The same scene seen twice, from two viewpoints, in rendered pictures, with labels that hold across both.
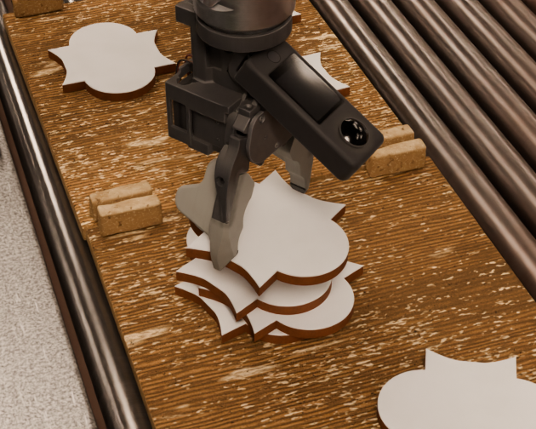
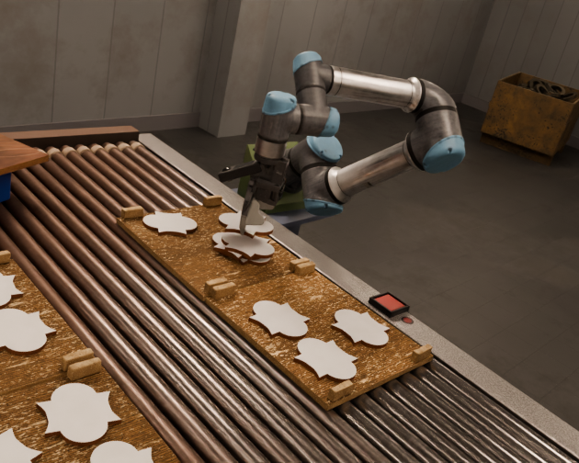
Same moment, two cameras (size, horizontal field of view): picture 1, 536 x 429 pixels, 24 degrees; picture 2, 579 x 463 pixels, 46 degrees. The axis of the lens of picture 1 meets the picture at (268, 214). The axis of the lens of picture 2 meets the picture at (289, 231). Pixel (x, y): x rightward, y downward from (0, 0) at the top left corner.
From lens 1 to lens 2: 233 cm
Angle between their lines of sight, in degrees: 109
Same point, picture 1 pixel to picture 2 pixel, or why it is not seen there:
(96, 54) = (368, 326)
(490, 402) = (164, 222)
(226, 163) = not seen: hidden behind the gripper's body
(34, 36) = (406, 343)
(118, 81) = (346, 314)
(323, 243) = (227, 219)
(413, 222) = (201, 272)
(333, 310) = (218, 236)
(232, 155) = not seen: hidden behind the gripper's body
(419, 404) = (185, 222)
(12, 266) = (326, 268)
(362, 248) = (216, 264)
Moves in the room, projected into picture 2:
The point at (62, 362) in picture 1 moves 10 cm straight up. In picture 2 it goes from (289, 246) to (298, 215)
